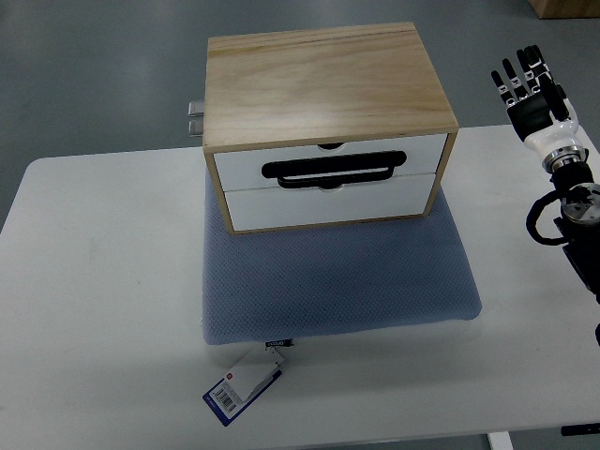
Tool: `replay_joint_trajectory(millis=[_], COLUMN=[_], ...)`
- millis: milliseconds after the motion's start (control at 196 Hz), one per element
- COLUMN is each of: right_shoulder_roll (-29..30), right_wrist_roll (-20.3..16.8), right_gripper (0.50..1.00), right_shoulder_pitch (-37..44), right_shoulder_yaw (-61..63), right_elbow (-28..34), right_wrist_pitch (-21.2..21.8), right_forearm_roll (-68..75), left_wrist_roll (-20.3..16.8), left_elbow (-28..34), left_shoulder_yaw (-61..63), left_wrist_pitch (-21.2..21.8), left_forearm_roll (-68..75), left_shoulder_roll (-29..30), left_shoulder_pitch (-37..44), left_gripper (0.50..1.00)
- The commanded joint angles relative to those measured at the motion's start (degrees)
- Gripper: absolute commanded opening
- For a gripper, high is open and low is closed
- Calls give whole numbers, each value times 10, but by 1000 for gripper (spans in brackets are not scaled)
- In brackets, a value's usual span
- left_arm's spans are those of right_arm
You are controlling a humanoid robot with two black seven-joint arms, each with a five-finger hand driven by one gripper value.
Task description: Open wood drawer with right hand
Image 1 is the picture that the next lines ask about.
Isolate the black drawer handle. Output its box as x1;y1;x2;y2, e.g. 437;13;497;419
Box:
261;150;408;189

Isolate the white drawer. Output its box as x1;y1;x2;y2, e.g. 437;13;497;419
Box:
225;173;435;232
214;133;447;191

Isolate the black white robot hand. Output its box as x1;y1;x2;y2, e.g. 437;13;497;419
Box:
491;45;589;173

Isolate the grey metal clamp bracket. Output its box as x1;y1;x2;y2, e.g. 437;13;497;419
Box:
187;100;204;137

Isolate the blue mesh cushion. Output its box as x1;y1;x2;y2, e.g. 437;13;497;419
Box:
202;187;482;345

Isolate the cardboard box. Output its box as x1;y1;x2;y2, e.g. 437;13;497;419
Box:
528;0;600;20

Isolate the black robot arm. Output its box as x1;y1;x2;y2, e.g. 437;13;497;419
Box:
525;161;599;295

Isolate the wooden drawer cabinet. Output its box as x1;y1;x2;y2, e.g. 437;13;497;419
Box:
203;22;458;234

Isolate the white blue product tag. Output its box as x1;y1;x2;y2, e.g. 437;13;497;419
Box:
202;346;284;427

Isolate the black object at edge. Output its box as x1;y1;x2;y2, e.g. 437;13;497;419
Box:
561;423;600;437

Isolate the white table leg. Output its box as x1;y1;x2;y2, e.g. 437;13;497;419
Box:
487;431;514;450

